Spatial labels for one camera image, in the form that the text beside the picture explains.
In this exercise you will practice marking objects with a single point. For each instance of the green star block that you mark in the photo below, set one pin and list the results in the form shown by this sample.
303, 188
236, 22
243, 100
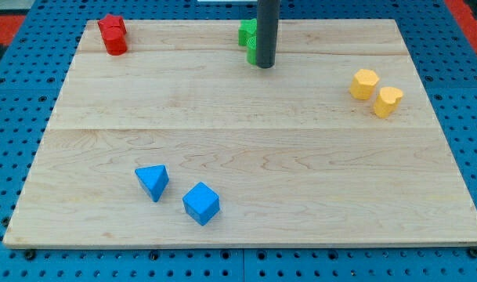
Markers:
246, 30

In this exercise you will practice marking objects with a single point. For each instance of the red star block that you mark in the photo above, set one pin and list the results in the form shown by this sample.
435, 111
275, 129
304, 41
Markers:
110, 21

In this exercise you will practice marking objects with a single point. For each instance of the light wooden board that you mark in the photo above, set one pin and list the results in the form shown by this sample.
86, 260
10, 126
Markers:
297, 162

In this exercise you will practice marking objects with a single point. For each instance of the blue cube block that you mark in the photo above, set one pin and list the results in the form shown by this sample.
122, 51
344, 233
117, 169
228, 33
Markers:
201, 203

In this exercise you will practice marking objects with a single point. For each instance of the blue triangle block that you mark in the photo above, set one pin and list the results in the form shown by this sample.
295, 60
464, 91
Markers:
153, 180

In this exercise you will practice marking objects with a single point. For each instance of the green cylinder block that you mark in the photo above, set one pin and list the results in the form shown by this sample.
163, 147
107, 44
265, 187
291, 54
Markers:
251, 45

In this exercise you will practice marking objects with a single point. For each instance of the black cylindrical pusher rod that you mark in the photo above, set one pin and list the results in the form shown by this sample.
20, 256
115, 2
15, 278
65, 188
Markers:
268, 13

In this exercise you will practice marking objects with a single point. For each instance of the yellow hexagon block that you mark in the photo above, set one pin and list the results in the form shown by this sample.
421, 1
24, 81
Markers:
363, 84

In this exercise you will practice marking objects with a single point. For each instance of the yellow heart block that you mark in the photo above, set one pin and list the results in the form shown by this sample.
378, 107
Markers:
387, 101

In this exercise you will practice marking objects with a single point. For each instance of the red cylinder block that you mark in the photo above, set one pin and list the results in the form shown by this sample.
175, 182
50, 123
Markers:
114, 41

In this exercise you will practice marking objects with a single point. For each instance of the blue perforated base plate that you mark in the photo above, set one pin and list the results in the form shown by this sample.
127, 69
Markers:
32, 72

